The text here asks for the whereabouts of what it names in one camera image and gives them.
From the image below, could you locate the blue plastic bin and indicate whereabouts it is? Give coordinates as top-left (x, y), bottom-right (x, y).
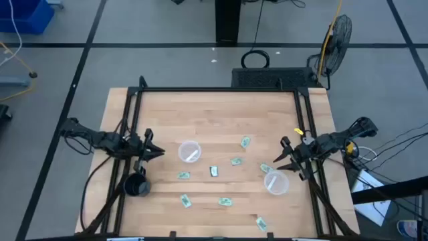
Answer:
top-left (0, 0), bottom-right (56, 35)

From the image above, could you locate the black floor fan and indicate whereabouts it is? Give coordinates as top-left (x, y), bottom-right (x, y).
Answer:
top-left (306, 13), bottom-right (353, 91)

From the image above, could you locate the white blue shoe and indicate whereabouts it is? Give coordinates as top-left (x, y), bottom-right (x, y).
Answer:
top-left (397, 219), bottom-right (419, 240)

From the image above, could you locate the thin yellow floor cable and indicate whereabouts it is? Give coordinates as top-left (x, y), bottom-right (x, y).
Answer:
top-left (0, 41), bottom-right (38, 103)

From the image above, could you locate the white cable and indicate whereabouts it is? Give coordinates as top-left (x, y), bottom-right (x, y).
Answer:
top-left (0, 0), bottom-right (23, 68)

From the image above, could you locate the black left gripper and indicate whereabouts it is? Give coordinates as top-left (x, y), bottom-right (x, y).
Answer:
top-left (125, 128), bottom-right (166, 171)

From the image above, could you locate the black mug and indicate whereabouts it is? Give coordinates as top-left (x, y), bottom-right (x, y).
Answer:
top-left (123, 167), bottom-right (152, 197)

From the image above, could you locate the white paper sheet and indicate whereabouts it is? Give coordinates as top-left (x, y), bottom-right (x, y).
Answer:
top-left (350, 169), bottom-right (392, 227)

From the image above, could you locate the grey floor base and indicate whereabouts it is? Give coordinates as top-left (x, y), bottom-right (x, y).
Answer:
top-left (0, 75), bottom-right (31, 88)

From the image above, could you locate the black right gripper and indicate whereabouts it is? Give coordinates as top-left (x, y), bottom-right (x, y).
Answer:
top-left (272, 136), bottom-right (319, 182)

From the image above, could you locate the coiled black cable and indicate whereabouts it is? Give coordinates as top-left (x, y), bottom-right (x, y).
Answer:
top-left (240, 0), bottom-right (271, 70)

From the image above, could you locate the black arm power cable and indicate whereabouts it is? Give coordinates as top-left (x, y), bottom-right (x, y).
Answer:
top-left (79, 155), bottom-right (114, 232)

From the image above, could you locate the clear plastic bowl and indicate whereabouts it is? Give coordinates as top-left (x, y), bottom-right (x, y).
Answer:
top-left (263, 169), bottom-right (290, 195)
top-left (177, 140), bottom-right (203, 164)

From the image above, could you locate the long yellow cable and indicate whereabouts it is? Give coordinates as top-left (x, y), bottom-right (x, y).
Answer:
top-left (316, 0), bottom-right (344, 81)

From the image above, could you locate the black aluminium rig frame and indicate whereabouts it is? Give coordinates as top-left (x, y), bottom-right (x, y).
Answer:
top-left (79, 75), bottom-right (359, 239)

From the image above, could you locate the black pillar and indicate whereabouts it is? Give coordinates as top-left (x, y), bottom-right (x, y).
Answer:
top-left (215, 0), bottom-right (242, 46)

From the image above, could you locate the black beam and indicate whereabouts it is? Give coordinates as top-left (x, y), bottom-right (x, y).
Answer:
top-left (350, 175), bottom-right (428, 206)

